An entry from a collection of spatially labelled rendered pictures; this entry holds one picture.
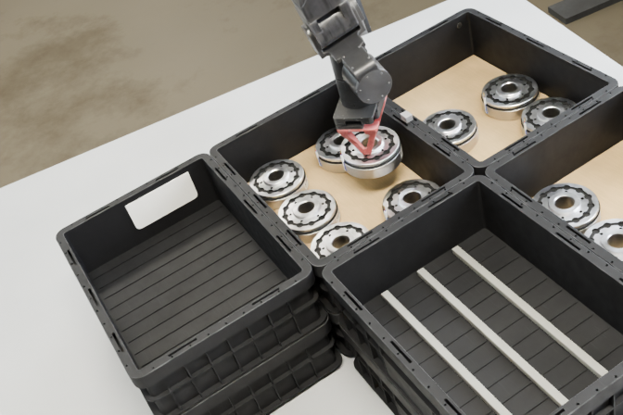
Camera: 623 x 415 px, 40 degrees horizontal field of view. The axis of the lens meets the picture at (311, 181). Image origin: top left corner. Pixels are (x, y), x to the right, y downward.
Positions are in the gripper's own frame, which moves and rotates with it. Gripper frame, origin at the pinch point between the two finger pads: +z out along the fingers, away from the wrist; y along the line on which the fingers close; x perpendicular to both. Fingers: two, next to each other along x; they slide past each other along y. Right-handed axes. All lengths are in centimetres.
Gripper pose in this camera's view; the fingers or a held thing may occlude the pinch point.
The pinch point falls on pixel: (369, 140)
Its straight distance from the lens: 143.0
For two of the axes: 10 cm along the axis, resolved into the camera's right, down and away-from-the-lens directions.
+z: 2.3, 7.2, 6.5
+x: -9.4, 0.0, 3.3
